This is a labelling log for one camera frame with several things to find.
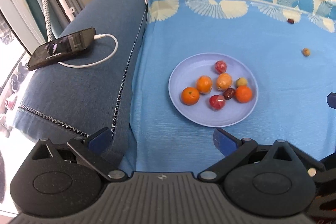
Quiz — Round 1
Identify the blue patterned cloth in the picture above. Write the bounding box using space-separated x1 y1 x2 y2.
121 0 335 173

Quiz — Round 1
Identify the large red tomato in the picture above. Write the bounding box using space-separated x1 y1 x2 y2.
209 94 226 111

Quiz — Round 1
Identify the yellow brown longan fruit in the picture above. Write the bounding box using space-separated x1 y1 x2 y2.
302 48 310 57

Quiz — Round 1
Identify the light blue plate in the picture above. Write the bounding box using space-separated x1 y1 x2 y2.
168 53 259 127

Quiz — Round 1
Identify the longan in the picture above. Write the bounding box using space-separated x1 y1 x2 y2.
235 77 248 88

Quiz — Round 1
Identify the left orange in plate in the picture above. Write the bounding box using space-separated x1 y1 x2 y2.
181 86 200 106

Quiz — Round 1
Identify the plastic orange mandarin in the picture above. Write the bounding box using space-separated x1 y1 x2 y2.
216 73 232 91

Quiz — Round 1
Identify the right orange in plate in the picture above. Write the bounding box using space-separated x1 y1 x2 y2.
235 86 253 103

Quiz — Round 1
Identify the small red tomato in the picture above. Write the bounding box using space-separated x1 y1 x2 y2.
215 60 227 74

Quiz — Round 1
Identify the white charging cable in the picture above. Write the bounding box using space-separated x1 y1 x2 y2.
58 33 119 69

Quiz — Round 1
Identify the black smartphone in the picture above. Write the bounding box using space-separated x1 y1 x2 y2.
27 28 96 71

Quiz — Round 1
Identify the blue denim sofa armrest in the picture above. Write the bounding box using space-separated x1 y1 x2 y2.
14 0 146 165

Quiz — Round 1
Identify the orange in plate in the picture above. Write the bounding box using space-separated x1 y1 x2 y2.
181 86 200 106
235 86 253 103

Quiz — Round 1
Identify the unwrapped orange mandarin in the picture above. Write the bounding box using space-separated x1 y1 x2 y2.
196 76 213 94

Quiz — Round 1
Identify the white perforated pole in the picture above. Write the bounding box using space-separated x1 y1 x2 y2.
42 0 54 42

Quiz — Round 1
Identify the dried red date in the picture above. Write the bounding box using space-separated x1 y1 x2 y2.
287 18 295 24
223 88 235 101

